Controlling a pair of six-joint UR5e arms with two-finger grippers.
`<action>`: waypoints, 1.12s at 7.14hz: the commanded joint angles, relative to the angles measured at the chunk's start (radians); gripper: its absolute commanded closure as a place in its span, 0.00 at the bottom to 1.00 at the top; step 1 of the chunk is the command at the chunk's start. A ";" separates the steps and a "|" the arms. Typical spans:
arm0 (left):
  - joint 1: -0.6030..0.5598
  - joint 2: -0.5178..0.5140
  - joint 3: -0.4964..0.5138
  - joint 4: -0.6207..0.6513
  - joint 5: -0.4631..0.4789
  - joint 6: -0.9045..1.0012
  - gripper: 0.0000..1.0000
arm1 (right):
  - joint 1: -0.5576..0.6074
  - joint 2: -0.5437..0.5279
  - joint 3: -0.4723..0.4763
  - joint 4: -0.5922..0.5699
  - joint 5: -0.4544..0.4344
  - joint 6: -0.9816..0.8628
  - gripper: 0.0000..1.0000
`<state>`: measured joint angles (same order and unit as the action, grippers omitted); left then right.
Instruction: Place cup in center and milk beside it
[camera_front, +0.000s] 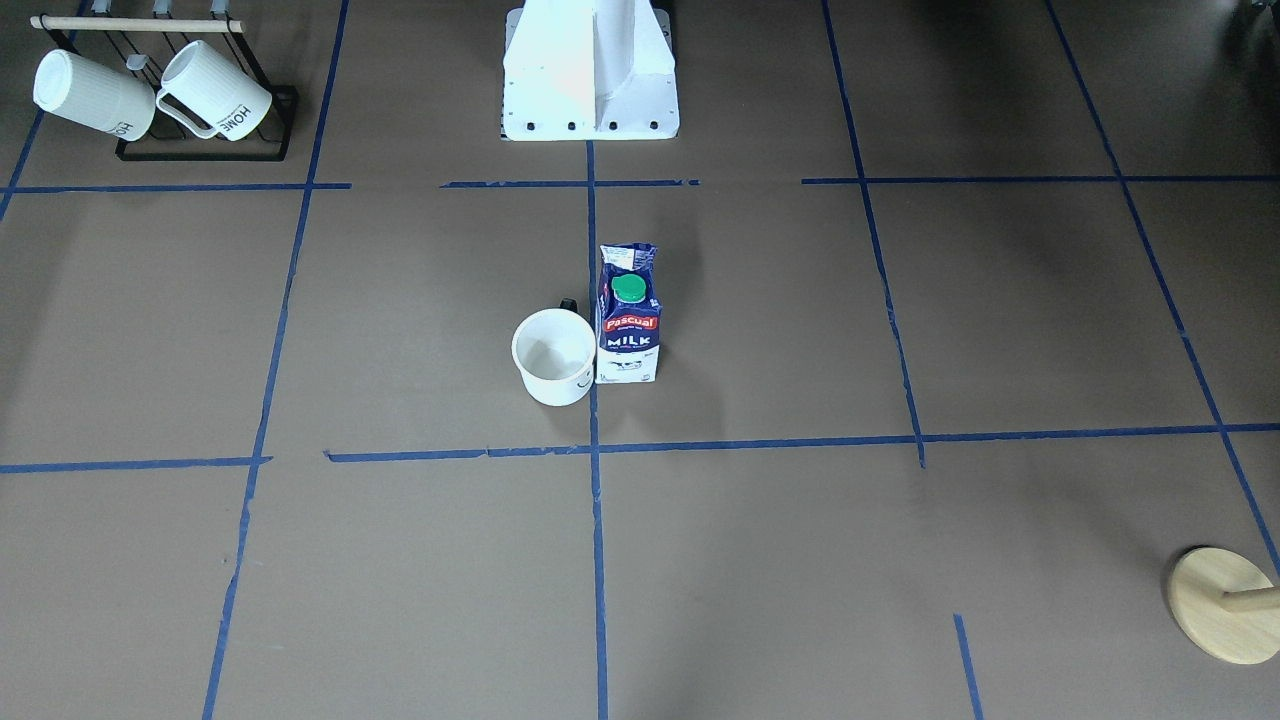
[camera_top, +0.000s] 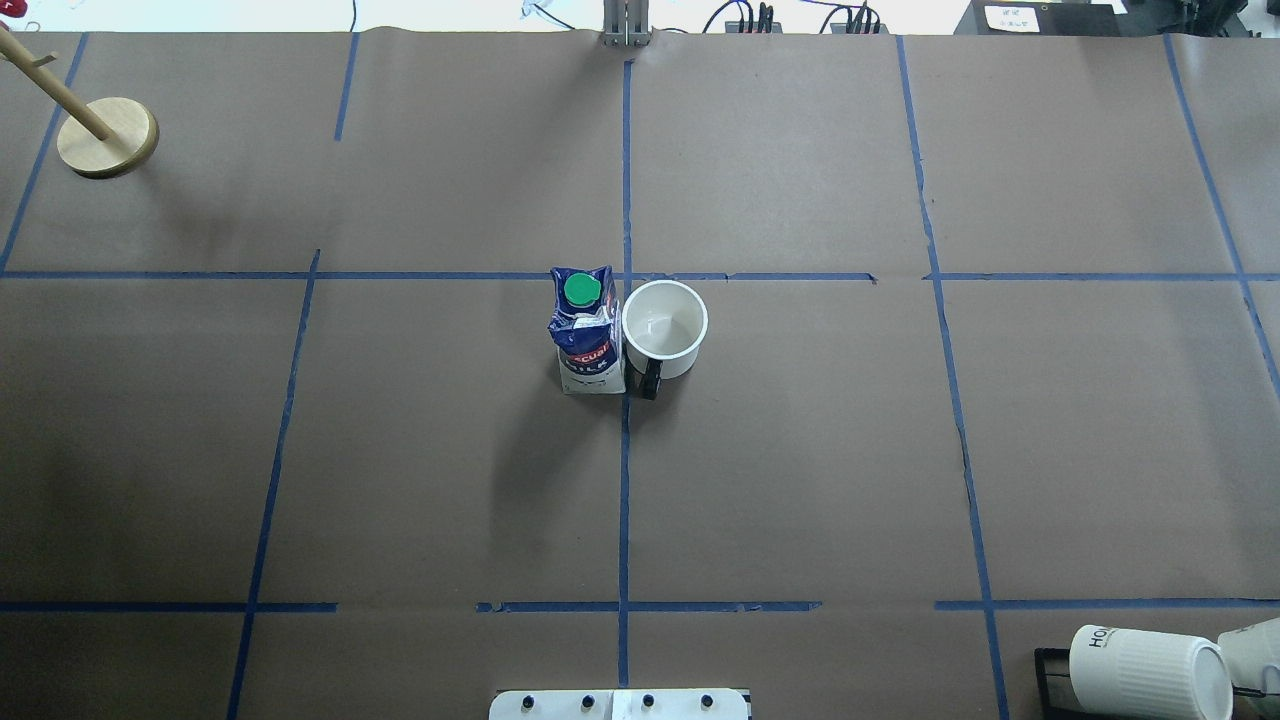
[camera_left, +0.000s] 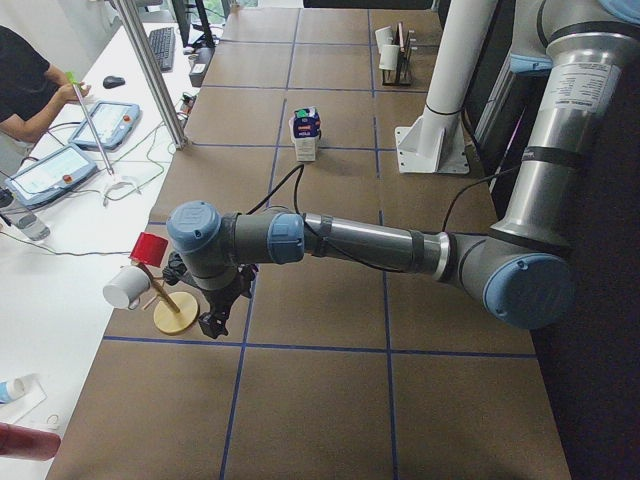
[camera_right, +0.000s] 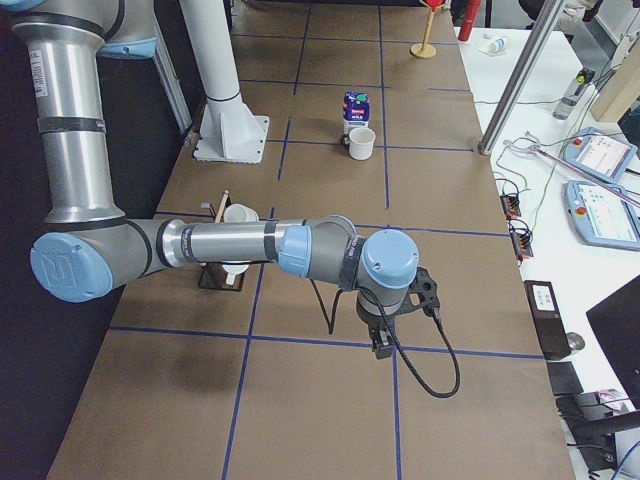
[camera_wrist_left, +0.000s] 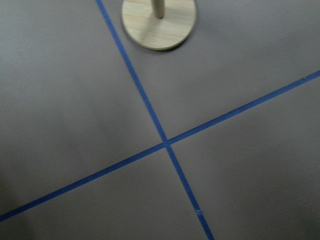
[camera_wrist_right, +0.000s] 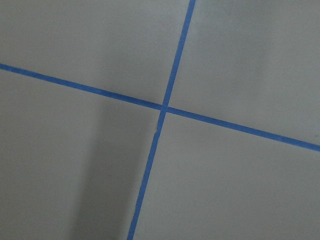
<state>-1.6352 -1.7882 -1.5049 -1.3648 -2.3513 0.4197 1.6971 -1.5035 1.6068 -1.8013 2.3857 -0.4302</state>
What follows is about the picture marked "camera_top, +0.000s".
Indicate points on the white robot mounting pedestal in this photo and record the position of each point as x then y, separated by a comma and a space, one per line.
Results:
623, 703

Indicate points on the aluminium frame post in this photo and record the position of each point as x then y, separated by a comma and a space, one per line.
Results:
625, 23

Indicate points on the blue Pascual milk carton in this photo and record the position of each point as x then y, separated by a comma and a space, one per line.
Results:
585, 328

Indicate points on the black wire mug rack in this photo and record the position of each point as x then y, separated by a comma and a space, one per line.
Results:
1056, 695

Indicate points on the wooden mug tree stand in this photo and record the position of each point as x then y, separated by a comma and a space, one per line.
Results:
101, 139

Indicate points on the black power strip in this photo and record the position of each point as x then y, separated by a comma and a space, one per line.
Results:
753, 18

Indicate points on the white ribbed HOME mug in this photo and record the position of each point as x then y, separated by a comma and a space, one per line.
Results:
1132, 673

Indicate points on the white smiley face mug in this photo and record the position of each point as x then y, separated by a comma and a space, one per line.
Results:
664, 324

